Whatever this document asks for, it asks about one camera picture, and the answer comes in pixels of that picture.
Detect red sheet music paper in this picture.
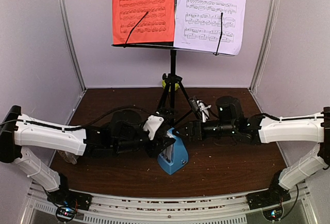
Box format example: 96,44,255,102
112,0,175,45

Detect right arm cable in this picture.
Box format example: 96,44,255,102
262,113,325,122

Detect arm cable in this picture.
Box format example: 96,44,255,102
0,105,160,132
262,113,325,122

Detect lavender paper sheet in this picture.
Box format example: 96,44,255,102
173,0,246,56

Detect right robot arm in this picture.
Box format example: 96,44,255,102
175,96,329,204

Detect blue metronome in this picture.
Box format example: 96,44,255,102
157,128,189,175

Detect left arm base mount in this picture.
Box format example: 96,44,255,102
45,191,92,223

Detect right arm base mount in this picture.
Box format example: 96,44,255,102
246,189,291,222

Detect left aluminium frame post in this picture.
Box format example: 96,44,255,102
58,0,87,92

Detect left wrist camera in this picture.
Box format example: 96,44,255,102
142,108,174,141

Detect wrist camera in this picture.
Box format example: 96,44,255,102
188,96,211,123
142,108,174,141

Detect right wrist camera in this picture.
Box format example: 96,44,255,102
188,96,211,123

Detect front aluminium rail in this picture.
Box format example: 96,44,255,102
25,179,310,224

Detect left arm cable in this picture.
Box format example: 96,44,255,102
0,105,160,132

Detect black music stand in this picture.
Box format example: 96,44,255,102
110,0,237,132

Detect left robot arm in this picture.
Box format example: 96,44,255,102
1,106,176,205

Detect patterned white mug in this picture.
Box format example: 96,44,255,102
57,150,79,165

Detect right aluminium frame post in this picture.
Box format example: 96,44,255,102
250,0,280,94

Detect aluminium frame post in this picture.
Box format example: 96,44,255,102
250,0,280,94
58,0,87,92

